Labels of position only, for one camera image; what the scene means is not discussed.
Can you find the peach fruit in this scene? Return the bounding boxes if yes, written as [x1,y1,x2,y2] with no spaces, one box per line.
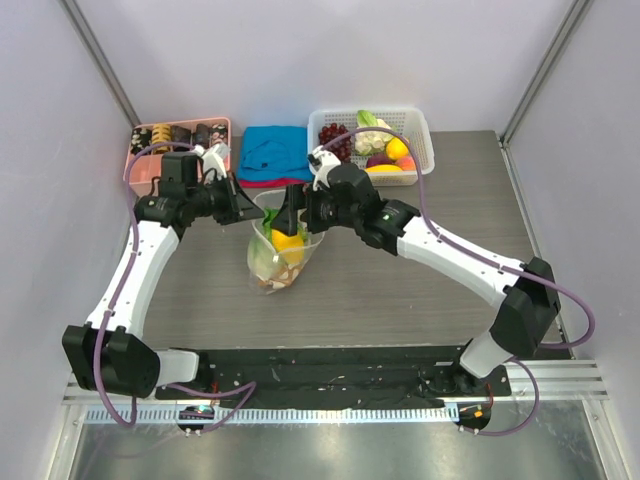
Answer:
[395,156,416,172]

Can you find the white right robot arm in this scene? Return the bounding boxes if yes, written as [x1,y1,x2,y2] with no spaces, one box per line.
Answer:
[271,164,561,395]

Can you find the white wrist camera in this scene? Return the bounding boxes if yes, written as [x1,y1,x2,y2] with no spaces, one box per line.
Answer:
[191,143,231,179]
[307,145,342,191]

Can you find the yellow mango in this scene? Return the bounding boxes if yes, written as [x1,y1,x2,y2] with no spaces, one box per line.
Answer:
[271,229,305,265]

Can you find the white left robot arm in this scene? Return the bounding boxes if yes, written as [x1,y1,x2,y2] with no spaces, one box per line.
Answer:
[62,146,263,399]

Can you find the purple red onion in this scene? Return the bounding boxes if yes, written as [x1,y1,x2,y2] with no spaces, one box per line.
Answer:
[366,152,394,169]

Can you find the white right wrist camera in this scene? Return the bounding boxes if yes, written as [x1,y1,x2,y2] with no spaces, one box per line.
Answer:
[307,145,342,191]

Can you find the yellow lemon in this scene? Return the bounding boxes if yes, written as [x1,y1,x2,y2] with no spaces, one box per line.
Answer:
[385,138,409,161]

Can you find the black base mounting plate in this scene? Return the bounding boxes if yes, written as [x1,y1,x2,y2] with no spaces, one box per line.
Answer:
[154,344,514,411]

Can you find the white slotted cable duct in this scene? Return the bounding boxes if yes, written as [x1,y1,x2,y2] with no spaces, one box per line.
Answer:
[84,405,461,425]

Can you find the pink divided storage box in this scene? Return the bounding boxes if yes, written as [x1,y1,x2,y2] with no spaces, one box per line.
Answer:
[125,117,232,196]

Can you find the blue folded cloth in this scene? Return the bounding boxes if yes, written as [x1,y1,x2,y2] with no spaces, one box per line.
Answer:
[236,126,313,183]

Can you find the yellow banana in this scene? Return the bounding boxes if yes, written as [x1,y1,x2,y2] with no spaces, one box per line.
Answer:
[365,164,404,174]

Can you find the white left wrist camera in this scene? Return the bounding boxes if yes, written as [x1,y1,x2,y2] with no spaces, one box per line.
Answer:
[191,143,231,179]

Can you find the yellow striped roll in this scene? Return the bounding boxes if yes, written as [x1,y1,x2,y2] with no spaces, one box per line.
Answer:
[151,123,172,154]

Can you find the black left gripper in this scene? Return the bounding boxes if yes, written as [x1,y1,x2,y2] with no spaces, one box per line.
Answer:
[187,170,264,226]

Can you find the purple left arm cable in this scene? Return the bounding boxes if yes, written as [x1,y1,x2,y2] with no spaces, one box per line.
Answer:
[94,142,206,429]

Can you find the white plastic basket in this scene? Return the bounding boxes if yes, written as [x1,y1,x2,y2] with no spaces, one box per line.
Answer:
[307,106,435,187]

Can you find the pink floral roll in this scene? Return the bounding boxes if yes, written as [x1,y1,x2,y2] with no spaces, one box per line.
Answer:
[209,122,229,147]

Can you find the black roll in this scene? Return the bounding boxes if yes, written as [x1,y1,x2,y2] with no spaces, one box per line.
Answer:
[192,123,210,149]

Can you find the magenta folded cloth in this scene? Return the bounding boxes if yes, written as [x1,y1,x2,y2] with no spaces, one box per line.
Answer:
[238,178,307,189]

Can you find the clear zip top bag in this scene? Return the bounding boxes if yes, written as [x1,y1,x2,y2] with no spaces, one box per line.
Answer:
[247,189,325,295]

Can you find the dark brown roll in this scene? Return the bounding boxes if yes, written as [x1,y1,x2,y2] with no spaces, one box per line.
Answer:
[171,125,192,152]

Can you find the dark floral sushi roll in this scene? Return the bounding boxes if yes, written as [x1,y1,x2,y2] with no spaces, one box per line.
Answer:
[129,127,152,155]

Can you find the red grape bunch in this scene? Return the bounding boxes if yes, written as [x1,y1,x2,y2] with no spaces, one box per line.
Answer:
[318,123,352,163]

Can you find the green lettuce leaf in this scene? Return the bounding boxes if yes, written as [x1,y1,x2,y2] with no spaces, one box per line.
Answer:
[247,207,280,281]

